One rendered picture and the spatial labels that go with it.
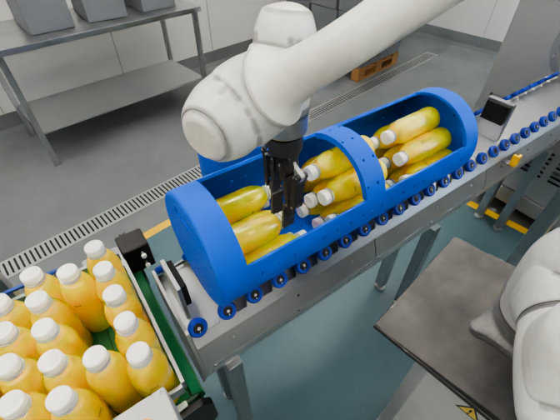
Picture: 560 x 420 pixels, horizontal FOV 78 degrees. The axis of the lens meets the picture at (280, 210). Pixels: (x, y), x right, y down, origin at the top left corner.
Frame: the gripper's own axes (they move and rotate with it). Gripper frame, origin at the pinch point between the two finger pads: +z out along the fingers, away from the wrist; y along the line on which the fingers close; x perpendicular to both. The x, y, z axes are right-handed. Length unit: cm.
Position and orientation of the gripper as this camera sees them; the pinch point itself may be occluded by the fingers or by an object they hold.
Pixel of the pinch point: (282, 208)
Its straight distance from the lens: 79.5
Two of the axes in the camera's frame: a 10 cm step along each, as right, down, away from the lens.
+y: -5.8, -5.7, 5.8
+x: -8.2, 4.0, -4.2
